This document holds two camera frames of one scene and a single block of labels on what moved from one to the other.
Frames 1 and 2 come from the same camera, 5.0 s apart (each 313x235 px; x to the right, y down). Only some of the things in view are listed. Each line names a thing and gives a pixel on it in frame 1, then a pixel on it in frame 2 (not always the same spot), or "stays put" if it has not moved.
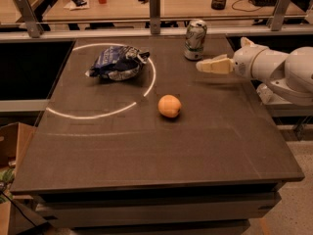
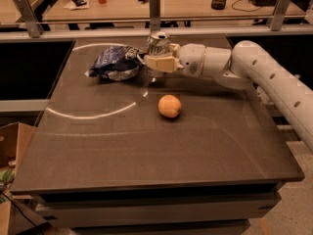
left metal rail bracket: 33,25 stays put
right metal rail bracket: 282,5 stays put
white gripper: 245,64 to 192,59
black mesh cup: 218,2 stays put
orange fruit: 169,106 stays put
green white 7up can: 196,32 to 159,45
